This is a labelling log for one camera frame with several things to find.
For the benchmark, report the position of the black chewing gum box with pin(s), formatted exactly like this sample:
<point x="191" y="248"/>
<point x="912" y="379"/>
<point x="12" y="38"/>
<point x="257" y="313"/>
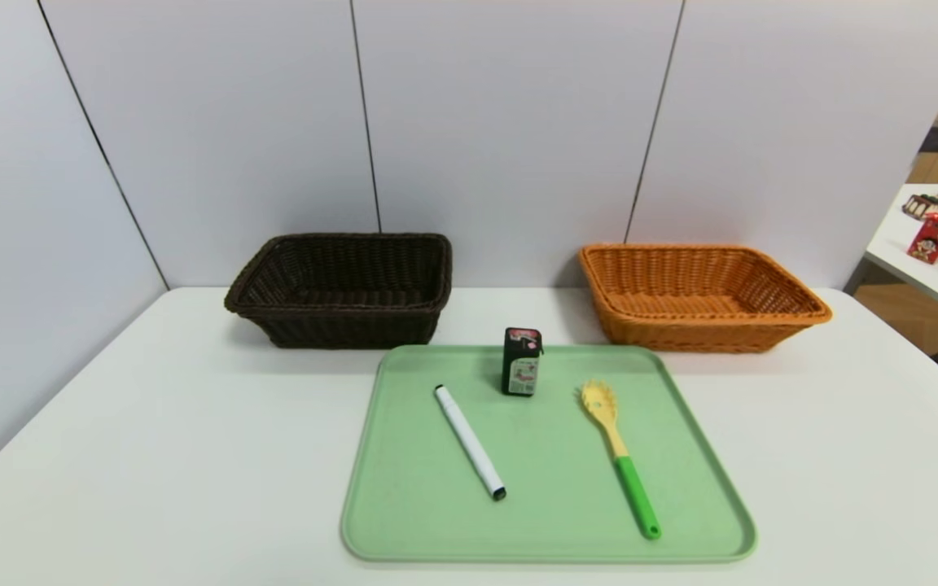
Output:
<point x="520" y="366"/>

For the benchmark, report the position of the white marker pen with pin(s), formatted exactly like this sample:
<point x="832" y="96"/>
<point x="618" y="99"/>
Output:
<point x="469" y="443"/>

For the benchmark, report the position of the yellow green pasta spoon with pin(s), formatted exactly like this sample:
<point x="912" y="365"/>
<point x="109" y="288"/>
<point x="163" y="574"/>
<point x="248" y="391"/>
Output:
<point x="636" y="492"/>

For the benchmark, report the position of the dark brown wicker basket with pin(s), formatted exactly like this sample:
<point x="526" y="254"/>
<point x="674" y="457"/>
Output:
<point x="339" y="325"/>

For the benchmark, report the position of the orange wicker basket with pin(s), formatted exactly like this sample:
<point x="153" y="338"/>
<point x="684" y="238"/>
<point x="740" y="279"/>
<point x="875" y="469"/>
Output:
<point x="681" y="334"/>

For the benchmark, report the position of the light green plastic tray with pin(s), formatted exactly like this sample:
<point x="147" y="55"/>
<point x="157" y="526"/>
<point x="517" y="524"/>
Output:
<point x="550" y="488"/>

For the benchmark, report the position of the white side table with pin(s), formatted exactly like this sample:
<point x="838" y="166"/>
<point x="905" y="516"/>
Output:
<point x="925" y="281"/>

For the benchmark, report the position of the chocolate cake toy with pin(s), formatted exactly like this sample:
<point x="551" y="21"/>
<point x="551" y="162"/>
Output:
<point x="921" y="206"/>

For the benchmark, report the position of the red snack box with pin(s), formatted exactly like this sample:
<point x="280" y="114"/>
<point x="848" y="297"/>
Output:
<point x="931" y="240"/>

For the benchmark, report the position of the dark grey rectangular plate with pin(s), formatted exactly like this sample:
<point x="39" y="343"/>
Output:
<point x="936" y="138"/>

